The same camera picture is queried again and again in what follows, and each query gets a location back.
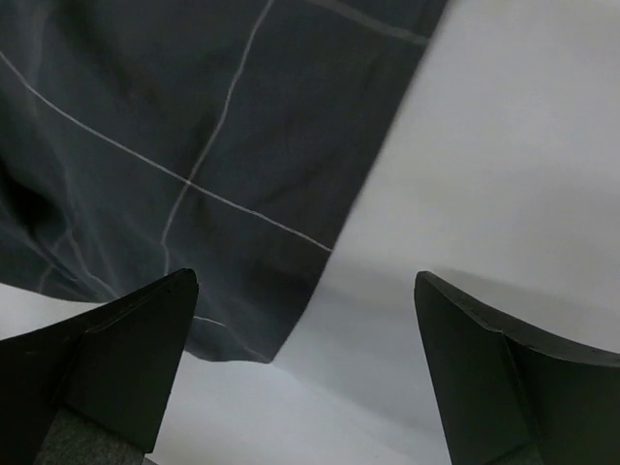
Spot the white pillow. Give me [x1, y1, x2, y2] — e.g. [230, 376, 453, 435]
[276, 1, 619, 371]

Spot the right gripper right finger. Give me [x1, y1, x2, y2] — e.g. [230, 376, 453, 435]
[414, 271, 619, 464]

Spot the dark grey checked pillowcase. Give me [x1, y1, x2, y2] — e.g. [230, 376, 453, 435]
[1, 1, 446, 363]

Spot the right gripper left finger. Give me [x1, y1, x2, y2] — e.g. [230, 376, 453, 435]
[1, 269, 199, 464]

